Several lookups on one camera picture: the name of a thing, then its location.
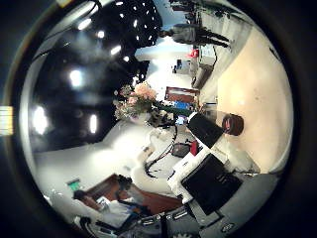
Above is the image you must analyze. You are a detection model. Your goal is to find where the brown wooden cabinet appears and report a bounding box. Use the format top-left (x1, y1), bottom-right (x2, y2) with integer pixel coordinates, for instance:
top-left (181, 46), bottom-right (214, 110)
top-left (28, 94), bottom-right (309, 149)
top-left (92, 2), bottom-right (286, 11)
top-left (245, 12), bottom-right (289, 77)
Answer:
top-left (163, 86), bottom-right (201, 104)

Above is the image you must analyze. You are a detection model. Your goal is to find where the blue box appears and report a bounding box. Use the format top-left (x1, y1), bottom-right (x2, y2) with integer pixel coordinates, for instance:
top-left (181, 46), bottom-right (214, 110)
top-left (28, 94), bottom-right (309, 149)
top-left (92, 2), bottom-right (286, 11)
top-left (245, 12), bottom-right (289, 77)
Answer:
top-left (172, 100), bottom-right (192, 111)

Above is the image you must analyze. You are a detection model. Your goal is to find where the standing person in grey top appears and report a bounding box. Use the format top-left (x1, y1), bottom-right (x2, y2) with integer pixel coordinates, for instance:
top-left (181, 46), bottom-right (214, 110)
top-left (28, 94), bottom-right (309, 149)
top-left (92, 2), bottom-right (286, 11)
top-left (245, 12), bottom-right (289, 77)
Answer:
top-left (159, 23), bottom-right (232, 50)

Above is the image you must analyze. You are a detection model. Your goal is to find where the black left arm cable bundle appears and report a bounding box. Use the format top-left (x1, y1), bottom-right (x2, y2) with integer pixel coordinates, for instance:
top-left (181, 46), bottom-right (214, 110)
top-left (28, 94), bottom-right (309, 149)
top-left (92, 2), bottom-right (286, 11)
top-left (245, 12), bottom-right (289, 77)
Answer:
top-left (143, 125), bottom-right (179, 179)

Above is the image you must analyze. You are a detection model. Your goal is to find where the pink and purple flower bouquet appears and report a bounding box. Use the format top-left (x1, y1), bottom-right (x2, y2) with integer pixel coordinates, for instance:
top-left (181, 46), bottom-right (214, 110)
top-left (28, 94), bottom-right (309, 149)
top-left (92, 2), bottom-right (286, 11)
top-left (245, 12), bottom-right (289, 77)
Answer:
top-left (113, 81), bottom-right (196, 122)

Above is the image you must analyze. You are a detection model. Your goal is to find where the green exit sign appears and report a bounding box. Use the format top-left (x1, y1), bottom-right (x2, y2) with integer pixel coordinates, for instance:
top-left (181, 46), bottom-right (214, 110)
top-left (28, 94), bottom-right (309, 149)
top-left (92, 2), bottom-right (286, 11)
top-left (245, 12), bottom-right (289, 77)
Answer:
top-left (67, 178), bottom-right (82, 192)

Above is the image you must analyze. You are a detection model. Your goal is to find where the seated person in white shirt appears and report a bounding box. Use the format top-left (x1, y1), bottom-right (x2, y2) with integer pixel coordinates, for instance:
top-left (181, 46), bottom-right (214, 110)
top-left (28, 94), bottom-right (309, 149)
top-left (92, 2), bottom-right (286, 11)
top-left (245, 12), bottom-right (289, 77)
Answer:
top-left (72, 175), bottom-right (157, 232)

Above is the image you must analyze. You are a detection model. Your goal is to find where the dark grey box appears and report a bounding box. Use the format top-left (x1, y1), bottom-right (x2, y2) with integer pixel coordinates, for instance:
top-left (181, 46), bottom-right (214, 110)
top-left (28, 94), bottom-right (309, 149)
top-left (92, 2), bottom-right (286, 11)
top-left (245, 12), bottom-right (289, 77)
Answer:
top-left (171, 142), bottom-right (192, 159)

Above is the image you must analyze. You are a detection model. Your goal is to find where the red upright block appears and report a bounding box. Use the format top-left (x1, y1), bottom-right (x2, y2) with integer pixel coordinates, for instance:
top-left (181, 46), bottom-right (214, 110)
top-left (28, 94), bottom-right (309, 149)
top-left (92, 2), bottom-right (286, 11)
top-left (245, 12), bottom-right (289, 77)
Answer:
top-left (189, 140), bottom-right (199, 157)

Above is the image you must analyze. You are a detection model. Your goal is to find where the brown wooden desk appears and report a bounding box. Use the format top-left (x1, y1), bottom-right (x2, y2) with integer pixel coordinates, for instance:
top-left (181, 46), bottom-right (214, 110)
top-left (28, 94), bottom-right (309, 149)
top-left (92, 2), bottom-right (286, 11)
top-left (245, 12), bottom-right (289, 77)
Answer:
top-left (85, 173), bottom-right (184, 216)

